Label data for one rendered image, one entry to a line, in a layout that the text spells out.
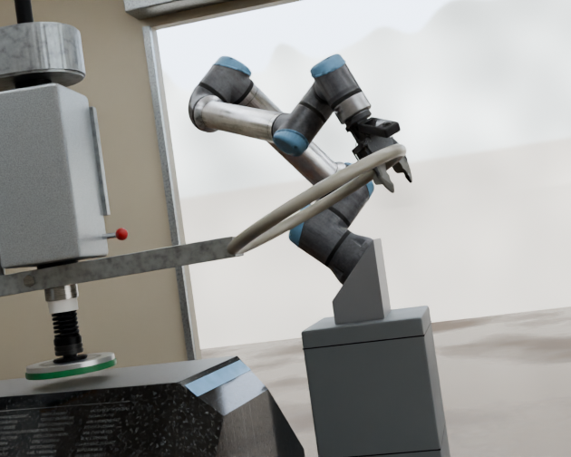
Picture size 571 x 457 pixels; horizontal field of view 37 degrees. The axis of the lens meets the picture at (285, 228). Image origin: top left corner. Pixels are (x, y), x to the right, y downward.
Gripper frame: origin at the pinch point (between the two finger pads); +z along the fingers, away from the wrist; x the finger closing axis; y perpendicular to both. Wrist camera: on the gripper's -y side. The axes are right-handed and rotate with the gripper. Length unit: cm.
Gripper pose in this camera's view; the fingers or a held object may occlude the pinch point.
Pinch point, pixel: (401, 182)
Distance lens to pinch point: 216.8
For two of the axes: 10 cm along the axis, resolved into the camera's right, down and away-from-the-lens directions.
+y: -3.2, 2.6, 9.1
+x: -8.0, 4.3, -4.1
